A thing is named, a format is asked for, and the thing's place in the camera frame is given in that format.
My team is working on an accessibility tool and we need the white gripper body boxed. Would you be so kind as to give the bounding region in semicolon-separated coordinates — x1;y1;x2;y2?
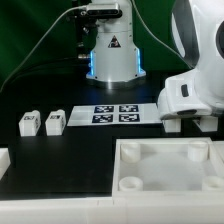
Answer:
157;69;224;120

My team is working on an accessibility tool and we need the white square tabletop part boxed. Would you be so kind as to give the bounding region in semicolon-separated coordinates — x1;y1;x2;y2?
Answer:
112;138;224;196

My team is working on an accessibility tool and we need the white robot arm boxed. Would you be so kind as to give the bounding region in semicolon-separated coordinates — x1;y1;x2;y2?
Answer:
87;0;224;120

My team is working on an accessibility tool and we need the white sheet with tag markers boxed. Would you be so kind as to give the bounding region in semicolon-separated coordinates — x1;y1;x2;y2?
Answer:
68;103;161;126

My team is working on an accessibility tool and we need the white left obstacle block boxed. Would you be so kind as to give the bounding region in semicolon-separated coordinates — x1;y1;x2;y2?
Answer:
0;148;11;180

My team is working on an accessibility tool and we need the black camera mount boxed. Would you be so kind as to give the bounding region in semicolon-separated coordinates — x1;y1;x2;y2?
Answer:
67;0;122;60

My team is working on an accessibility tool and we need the white front fence rail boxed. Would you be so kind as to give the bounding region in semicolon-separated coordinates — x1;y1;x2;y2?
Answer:
0;195;224;224

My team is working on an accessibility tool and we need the grey camera cable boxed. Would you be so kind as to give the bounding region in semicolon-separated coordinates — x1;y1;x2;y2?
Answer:
0;5;88;93

